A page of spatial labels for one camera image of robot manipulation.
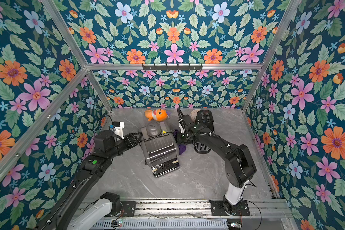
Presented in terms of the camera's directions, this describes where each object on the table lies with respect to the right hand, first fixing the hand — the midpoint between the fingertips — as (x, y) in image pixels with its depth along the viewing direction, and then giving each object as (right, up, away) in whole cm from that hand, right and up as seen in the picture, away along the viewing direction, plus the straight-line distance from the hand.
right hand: (179, 138), depth 87 cm
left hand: (-19, +3, -14) cm, 24 cm away
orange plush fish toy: (-16, +15, +18) cm, 28 cm away
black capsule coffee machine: (+16, +13, -3) cm, 20 cm away
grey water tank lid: (-13, +7, -17) cm, 22 cm away
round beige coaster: (+11, +16, +27) cm, 33 cm away
